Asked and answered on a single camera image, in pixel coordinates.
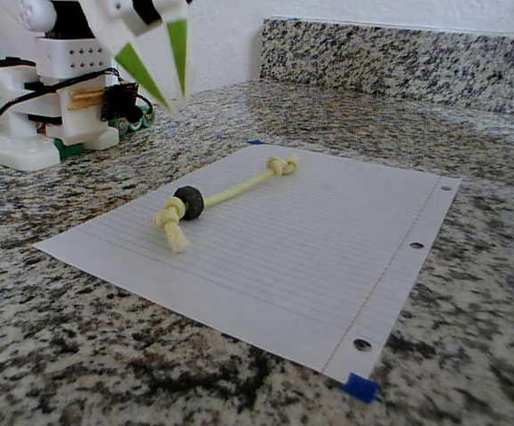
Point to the blue tape piece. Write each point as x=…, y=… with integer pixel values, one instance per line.
x=255, y=142
x=361, y=387

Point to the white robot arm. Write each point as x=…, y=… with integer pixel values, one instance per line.
x=70, y=57

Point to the black hex nut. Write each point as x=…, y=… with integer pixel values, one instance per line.
x=194, y=206

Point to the servo controller circuit board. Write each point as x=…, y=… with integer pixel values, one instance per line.
x=119, y=100

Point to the wooden stick shims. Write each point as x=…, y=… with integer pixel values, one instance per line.
x=85, y=100

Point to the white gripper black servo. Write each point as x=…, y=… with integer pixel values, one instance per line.
x=145, y=39

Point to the lined paper sheet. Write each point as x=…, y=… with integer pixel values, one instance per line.
x=305, y=266

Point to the granite backsplash ledge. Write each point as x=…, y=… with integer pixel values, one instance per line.
x=394, y=57

